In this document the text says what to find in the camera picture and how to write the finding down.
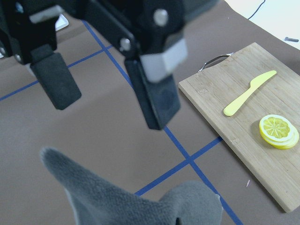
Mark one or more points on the wooden cutting board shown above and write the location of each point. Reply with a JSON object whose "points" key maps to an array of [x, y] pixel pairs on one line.
{"points": [[212, 89]]}

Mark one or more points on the yellow plastic knife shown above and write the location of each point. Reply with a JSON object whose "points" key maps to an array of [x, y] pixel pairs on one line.
{"points": [[255, 83]]}

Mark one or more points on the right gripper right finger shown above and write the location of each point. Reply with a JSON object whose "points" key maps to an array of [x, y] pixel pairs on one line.
{"points": [[151, 76]]}

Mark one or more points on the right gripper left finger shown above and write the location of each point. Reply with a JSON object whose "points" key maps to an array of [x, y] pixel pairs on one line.
{"points": [[54, 76]]}

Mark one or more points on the yellow lemon slices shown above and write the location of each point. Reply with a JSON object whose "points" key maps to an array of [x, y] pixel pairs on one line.
{"points": [[278, 131]]}

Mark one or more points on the dark grey cloth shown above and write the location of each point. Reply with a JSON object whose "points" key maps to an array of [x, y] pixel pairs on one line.
{"points": [[96, 201]]}

